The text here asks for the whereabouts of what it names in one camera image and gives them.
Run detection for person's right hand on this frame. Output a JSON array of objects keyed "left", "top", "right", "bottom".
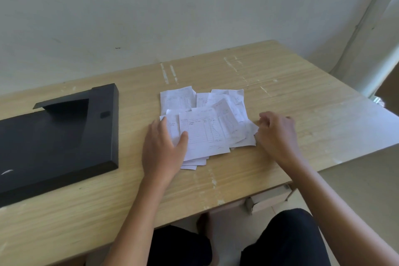
[{"left": 255, "top": 111, "right": 305, "bottom": 168}]

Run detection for person's left hand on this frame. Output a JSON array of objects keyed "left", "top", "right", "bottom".
[{"left": 142, "top": 118, "right": 189, "bottom": 183}]

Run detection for pile of white paper slips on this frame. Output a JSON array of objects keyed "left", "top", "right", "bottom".
[{"left": 159, "top": 86, "right": 260, "bottom": 170}]

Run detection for person's right forearm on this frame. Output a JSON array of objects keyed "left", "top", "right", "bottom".
[{"left": 280, "top": 154, "right": 399, "bottom": 266}]

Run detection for person's left forearm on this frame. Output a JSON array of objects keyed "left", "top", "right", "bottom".
[{"left": 101, "top": 173, "right": 177, "bottom": 266}]

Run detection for white cardboard box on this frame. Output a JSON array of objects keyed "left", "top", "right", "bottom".
[{"left": 244, "top": 183, "right": 295, "bottom": 215}]

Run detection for black shorts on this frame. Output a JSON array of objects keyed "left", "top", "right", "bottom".
[{"left": 147, "top": 208, "right": 331, "bottom": 266}]

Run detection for black flat monitor stand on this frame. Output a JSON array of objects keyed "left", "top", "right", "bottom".
[{"left": 0, "top": 83, "right": 119, "bottom": 208}]

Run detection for brown wooden door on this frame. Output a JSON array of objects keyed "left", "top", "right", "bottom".
[{"left": 373, "top": 65, "right": 399, "bottom": 111}]

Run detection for white wall conduit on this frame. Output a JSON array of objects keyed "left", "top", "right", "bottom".
[{"left": 329, "top": 0, "right": 399, "bottom": 77}]

